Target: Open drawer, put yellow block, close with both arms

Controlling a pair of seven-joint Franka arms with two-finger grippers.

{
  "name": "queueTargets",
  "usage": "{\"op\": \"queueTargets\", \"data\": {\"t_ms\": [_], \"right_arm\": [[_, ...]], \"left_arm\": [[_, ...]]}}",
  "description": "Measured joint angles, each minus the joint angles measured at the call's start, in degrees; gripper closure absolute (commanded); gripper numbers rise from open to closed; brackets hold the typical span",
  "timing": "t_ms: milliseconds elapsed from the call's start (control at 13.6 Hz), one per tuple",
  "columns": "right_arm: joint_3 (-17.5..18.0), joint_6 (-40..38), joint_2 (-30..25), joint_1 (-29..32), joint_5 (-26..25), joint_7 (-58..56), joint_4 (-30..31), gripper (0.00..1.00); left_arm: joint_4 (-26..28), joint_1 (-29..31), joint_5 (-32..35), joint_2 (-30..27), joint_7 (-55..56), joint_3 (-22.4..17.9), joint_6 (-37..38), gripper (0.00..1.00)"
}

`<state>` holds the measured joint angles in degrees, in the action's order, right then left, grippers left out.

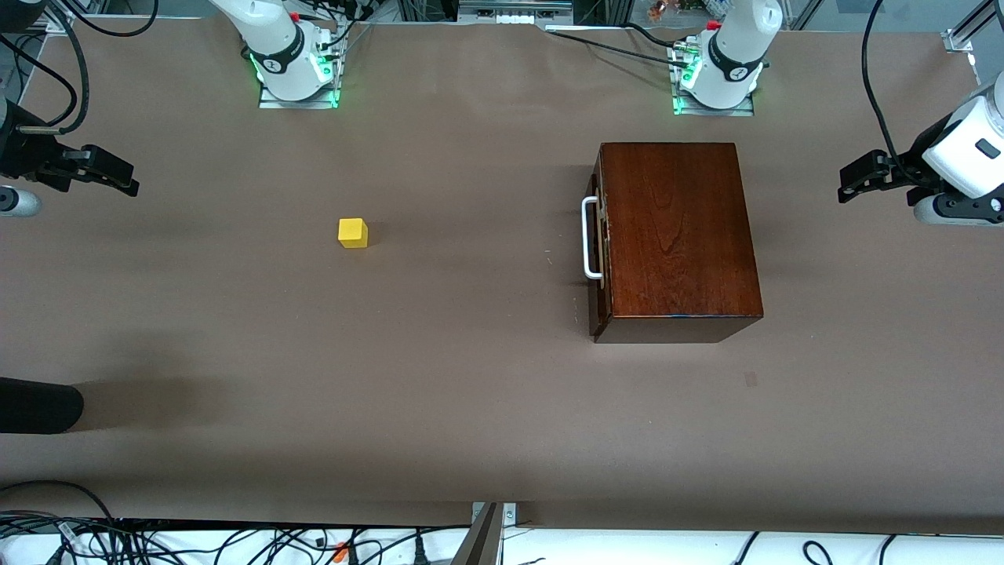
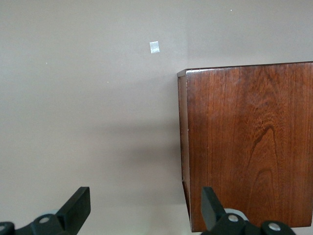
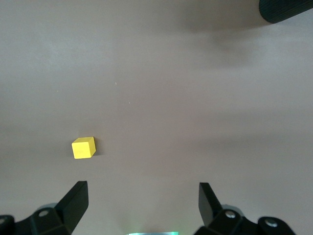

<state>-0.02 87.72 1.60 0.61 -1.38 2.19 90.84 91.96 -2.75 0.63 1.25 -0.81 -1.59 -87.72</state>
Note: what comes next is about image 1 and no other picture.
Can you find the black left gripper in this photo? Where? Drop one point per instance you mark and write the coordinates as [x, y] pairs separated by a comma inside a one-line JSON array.
[[908, 169]]

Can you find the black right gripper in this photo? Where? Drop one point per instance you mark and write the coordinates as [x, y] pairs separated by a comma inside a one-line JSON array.
[[22, 157]]

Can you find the yellow cube block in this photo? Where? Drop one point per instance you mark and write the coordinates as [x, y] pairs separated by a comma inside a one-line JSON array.
[[352, 234]]

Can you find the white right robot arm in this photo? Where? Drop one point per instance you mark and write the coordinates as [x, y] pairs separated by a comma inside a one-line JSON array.
[[274, 39]]

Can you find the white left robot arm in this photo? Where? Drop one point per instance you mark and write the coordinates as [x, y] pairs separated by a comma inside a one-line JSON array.
[[737, 47]]

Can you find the dark wooden drawer cabinet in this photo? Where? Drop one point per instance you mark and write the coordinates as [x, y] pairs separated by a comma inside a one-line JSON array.
[[682, 235]]

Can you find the black cylinder object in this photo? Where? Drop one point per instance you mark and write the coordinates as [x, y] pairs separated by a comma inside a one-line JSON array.
[[39, 405]]

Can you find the large table cover sheet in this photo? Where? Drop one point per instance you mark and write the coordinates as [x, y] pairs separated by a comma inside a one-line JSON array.
[[471, 392]]

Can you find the grey slanted metal bar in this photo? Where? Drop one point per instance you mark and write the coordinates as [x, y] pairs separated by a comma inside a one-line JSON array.
[[480, 545]]

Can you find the aluminium frame corner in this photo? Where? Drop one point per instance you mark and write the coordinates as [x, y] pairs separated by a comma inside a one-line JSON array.
[[61, 23]]

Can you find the aluminium frame post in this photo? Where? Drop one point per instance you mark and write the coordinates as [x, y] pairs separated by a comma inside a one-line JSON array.
[[958, 39]]

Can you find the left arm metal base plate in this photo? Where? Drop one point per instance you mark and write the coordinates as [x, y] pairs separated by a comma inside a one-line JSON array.
[[710, 111]]

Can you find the small metal bracket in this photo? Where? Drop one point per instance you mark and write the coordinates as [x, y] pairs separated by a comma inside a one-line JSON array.
[[510, 514]]

